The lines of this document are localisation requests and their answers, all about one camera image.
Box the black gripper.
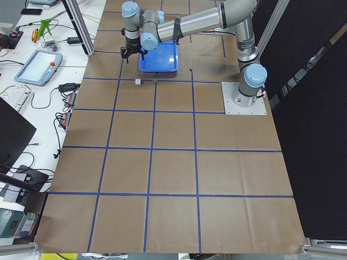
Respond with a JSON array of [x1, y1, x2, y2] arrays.
[[120, 45, 148, 63]]

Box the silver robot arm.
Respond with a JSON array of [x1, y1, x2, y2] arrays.
[[121, 1, 268, 108]]

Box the blue plastic tray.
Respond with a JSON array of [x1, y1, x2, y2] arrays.
[[138, 41, 179, 73]]

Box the black power adapter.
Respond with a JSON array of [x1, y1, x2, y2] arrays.
[[66, 37, 80, 45]]

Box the teach pendant tablet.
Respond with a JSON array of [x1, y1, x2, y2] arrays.
[[14, 49, 63, 86]]

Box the black smartphone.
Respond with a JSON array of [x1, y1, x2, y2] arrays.
[[21, 8, 43, 16]]

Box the white keyboard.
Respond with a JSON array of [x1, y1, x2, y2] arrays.
[[1, 84, 33, 114]]

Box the black monitor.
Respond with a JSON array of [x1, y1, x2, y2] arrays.
[[0, 98, 36, 174]]

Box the aluminium frame post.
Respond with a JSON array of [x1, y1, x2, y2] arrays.
[[62, 0, 95, 56]]

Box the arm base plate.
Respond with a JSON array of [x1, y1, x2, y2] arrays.
[[221, 82, 267, 116]]

